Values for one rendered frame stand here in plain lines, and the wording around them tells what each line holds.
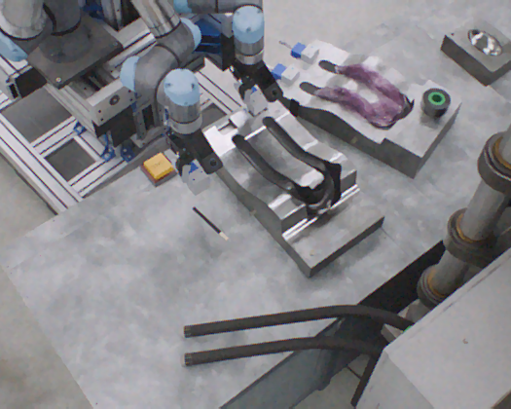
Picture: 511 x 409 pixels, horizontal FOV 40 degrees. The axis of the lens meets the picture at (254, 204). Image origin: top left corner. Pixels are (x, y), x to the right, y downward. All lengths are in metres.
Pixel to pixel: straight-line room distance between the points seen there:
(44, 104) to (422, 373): 2.27
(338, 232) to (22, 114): 1.61
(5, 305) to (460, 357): 2.05
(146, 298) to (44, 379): 0.93
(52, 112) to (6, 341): 0.93
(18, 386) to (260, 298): 1.17
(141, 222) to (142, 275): 0.16
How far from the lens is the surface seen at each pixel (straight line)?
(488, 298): 1.17
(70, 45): 1.99
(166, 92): 1.58
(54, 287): 1.92
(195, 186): 1.83
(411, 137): 2.02
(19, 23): 1.79
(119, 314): 1.85
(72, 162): 2.85
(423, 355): 1.10
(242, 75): 1.88
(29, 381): 2.71
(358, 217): 1.90
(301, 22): 3.58
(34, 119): 3.02
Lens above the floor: 2.48
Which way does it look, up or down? 59 degrees down
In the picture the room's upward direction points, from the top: 1 degrees clockwise
